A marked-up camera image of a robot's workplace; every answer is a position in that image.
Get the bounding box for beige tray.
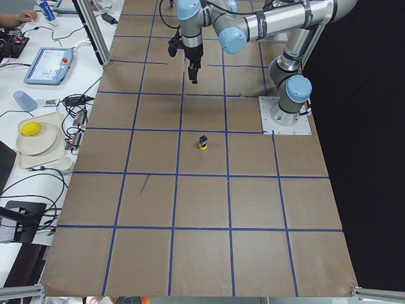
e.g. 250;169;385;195
16;112;65;169

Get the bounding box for yellow push button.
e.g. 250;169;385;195
198;135;208;151

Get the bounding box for translucent blue cup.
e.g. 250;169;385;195
13;91;38;112

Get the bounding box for black monitor stand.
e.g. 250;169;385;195
1;200;46;243

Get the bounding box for aluminium frame post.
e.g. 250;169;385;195
72;0;111;67

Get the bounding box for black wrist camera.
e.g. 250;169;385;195
168;34;184;58

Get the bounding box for white paper cup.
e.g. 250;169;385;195
56;156;75;175

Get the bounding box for blue teach pendant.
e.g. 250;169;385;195
23;47;74;86
53;0;77;14

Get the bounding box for black power adapter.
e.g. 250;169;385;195
101;13;118;25

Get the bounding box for beige plate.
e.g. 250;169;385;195
16;123;57;155

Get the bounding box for yellow lemon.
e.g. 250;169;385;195
20;122;42;136

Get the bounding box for person's hand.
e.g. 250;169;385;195
17;9;38;24

